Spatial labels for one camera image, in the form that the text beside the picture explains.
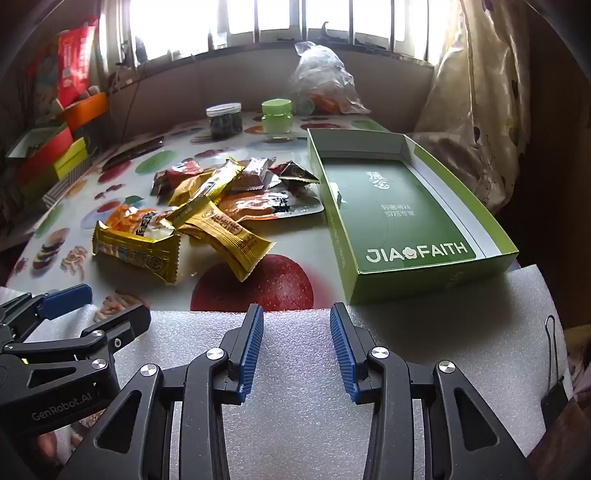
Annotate white nougat candy packet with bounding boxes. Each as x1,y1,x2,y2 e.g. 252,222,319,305
238,158,282,190

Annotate black triangular snack packet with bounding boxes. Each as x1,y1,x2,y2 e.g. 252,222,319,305
279,161,320,184

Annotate large orange snack packet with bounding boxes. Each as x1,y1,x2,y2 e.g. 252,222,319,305
217,189,325,222

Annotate large gold snack packet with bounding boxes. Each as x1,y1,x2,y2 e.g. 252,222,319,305
92,220,182,285

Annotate green and white open box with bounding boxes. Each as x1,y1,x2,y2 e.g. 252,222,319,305
7,127,75,160

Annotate red upright package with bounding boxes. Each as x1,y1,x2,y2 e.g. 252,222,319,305
58,18,99,106

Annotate metal window bars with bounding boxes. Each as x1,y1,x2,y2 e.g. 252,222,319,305
129,0,444,61

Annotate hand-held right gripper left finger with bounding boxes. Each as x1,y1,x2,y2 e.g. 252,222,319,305
58,303,265,480

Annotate red and black snack packet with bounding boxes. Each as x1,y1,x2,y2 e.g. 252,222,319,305
164,159,213,178

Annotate green cardboard box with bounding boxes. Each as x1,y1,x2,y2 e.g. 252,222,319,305
307,128,520,305

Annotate clear jar with dark contents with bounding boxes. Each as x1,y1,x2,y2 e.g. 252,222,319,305
206,104,243,139

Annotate white foam sheet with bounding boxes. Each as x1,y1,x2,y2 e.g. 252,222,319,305
0,263,575,480

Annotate small orange snack packet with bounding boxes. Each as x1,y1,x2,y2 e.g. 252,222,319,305
107,205,160,232

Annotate brown wooden cabinet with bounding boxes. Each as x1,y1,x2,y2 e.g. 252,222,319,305
508,14,591,324

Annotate clear plastic bag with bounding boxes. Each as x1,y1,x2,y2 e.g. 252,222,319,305
288,41,372,116

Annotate yellow-green box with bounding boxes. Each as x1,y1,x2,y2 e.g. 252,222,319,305
53,137,88,181

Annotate black binder clip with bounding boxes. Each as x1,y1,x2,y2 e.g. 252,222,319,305
540,315,568,428

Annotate slim gold snack packet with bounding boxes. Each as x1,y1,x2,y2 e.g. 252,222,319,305
194,158,245,201

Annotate glass jar with green lid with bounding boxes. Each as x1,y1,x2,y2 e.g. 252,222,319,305
261,99,295,134

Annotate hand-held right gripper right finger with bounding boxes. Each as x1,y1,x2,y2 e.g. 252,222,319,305
329,302,536,480

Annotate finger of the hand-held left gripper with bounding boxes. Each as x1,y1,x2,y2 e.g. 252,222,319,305
0,302,152,366
0,284,92,342

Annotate red box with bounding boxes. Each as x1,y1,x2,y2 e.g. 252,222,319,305
18,138,75,183

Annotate cream patterned curtain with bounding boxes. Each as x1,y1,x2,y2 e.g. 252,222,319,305
411,0,532,213

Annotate black smartphone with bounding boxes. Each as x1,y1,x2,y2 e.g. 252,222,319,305
104,137,165,169

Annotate black cable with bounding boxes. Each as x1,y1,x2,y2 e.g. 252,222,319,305
122,41,141,137

